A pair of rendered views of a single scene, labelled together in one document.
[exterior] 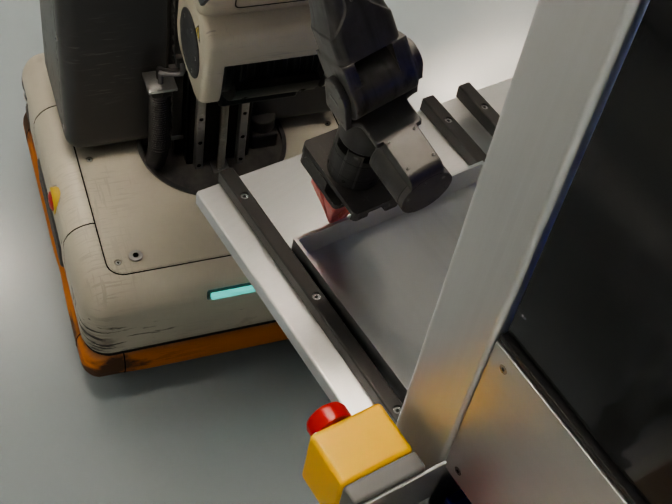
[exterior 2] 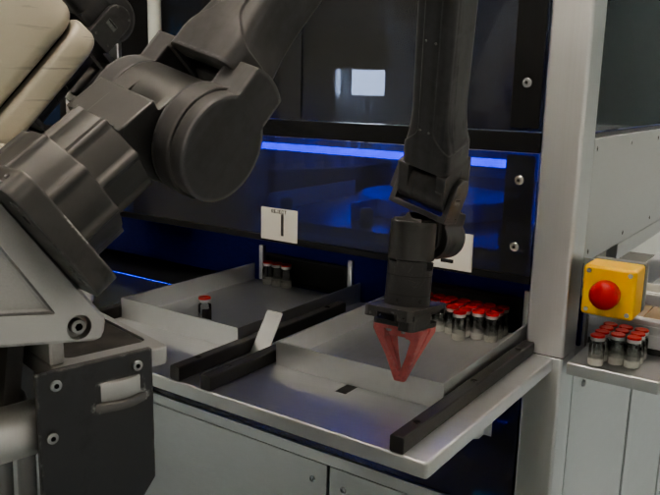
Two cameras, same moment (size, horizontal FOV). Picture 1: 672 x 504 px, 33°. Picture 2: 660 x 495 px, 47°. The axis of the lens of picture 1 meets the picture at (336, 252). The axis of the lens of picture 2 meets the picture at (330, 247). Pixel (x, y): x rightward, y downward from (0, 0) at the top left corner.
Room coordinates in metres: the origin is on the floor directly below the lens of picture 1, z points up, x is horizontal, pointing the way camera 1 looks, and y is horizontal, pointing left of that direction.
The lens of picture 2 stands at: (1.14, 0.85, 1.26)
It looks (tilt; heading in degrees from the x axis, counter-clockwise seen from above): 12 degrees down; 256
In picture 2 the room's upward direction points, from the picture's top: 1 degrees clockwise
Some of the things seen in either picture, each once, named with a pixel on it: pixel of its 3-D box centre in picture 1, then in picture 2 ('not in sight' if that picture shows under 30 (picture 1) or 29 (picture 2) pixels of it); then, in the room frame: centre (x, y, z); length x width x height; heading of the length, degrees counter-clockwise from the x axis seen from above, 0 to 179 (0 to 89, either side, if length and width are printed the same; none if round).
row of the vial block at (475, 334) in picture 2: not in sight; (445, 317); (0.66, -0.24, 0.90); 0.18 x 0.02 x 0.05; 132
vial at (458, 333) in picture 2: not in sight; (459, 325); (0.66, -0.20, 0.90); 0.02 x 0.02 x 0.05
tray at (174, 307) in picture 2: not in sight; (247, 300); (0.96, -0.42, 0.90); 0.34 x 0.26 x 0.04; 41
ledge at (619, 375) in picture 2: not in sight; (624, 363); (0.44, -0.07, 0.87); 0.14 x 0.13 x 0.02; 41
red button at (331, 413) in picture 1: (332, 427); (605, 294); (0.52, -0.03, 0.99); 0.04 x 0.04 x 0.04; 41
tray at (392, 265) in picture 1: (478, 317); (413, 340); (0.75, -0.16, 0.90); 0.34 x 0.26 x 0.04; 42
